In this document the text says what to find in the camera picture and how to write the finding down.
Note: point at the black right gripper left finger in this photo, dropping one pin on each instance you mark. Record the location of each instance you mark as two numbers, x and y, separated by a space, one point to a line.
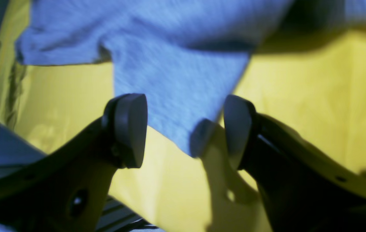
67 191

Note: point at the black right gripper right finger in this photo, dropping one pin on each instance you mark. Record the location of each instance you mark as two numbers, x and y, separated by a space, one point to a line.
302 189

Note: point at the grey t-shirt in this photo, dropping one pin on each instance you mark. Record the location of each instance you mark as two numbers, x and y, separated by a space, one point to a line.
186 56

